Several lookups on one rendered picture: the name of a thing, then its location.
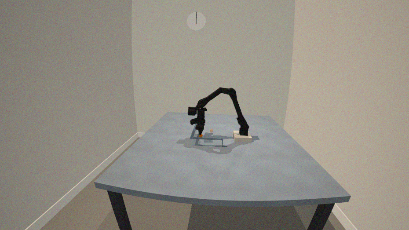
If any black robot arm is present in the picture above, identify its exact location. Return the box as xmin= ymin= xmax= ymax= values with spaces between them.
xmin=188 ymin=87 xmax=249 ymax=136

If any grey l-shaped low wall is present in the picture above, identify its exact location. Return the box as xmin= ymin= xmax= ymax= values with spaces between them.
xmin=190 ymin=129 xmax=222 ymax=147

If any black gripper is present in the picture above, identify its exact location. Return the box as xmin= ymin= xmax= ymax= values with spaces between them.
xmin=195 ymin=116 xmax=205 ymax=135

